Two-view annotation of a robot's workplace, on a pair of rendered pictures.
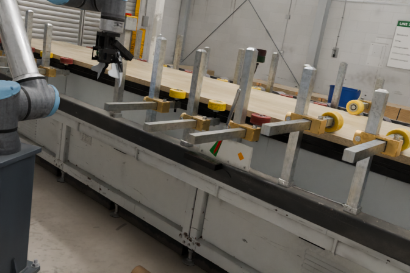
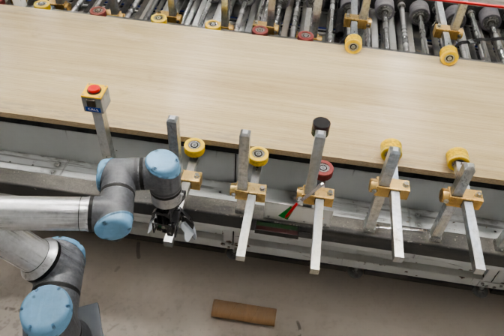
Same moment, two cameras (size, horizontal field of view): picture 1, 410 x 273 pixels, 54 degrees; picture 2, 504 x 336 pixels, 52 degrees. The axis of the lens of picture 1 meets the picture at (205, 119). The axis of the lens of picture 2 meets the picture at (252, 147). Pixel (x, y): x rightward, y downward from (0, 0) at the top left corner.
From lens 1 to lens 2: 1.49 m
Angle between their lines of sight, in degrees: 43
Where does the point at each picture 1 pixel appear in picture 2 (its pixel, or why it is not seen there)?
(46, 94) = (76, 261)
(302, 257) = not seen: hidden behind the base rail
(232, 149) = (307, 213)
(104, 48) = (170, 222)
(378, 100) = (467, 175)
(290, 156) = (376, 213)
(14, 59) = (17, 257)
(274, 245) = not seen: hidden behind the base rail
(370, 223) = (453, 247)
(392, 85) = not seen: outside the picture
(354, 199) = (438, 233)
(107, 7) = (166, 190)
